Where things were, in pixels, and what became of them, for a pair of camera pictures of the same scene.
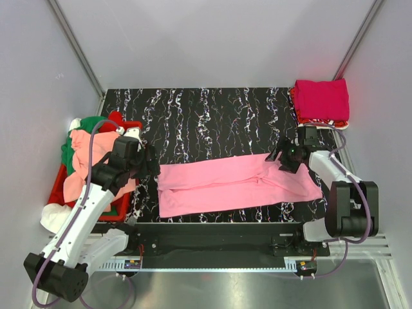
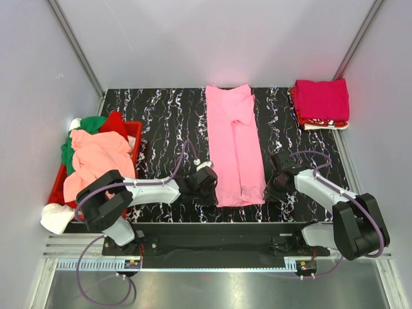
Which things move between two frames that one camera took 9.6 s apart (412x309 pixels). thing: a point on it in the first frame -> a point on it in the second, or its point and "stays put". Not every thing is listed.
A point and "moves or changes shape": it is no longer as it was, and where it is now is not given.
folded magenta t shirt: x=322 y=100 stays put
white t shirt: x=53 y=215 stays put
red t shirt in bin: x=116 y=116 stays put
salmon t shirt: x=102 y=143 stays put
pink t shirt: x=203 y=187 moves or changes shape
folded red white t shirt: x=337 y=124 stays put
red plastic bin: x=56 y=196 stays put
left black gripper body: x=140 y=168 -> x=205 y=197
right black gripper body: x=290 y=152 -> x=274 y=189
